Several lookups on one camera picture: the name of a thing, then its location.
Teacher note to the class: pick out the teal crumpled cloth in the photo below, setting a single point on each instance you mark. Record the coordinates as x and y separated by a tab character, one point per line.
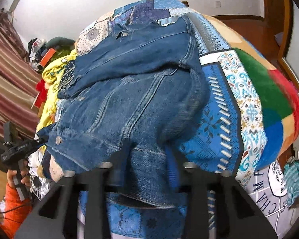
291	176

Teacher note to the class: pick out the dark green cushion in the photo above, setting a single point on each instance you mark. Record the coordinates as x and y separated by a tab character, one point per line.
59	41

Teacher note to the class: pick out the white champion print sheet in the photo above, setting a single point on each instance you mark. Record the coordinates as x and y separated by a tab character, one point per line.
267	188

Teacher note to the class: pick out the pile of clothes in corner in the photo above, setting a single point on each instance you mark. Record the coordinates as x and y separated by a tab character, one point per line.
36	48

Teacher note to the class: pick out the blue denim jacket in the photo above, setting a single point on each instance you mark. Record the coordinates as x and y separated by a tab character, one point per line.
144	82

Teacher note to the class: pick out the rainbow coloured blanket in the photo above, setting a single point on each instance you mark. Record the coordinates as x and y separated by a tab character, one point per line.
279	97

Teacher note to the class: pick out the blue patchwork bedspread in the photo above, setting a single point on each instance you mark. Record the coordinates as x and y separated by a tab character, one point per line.
229	135

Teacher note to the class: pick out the wooden door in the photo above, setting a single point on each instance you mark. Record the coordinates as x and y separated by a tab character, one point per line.
271	17

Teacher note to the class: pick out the navy patterned cloth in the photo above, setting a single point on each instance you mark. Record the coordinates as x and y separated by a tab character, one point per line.
67	76

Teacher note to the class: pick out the striped red gold curtain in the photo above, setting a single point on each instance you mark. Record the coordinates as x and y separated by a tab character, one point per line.
17	82

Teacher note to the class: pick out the orange jacket sleeve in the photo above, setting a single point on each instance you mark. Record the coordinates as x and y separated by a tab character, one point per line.
16	211

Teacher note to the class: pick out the red plush toy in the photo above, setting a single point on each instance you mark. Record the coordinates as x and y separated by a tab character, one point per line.
42	93

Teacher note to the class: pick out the yellow cartoon fleece blanket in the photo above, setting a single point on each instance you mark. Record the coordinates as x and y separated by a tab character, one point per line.
52	75

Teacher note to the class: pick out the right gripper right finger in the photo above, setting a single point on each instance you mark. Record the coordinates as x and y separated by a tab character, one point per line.
216	203

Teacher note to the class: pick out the green patterned storage box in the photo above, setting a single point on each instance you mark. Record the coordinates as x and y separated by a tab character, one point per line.
61	52

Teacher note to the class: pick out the wall power socket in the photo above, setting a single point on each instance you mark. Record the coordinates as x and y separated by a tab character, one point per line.
217	4

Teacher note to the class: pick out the orange box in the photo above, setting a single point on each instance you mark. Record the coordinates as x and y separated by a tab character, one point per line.
47	57

